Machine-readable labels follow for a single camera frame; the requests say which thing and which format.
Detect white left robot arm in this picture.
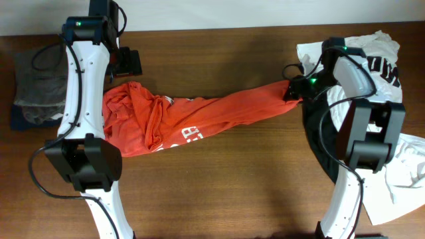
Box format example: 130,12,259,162
42,0,142,238

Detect folded navy blue garment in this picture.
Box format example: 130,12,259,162
10,104,64,131

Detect white t-shirt with black print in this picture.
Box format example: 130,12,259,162
303,31,424,225

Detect orange red printed t-shirt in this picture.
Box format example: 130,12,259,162
102,80,299,157

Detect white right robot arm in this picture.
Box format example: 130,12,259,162
284,37,406,238

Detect black garment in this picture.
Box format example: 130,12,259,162
302,98,339,183

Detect folded grey garment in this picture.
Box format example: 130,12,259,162
14,45,68,125

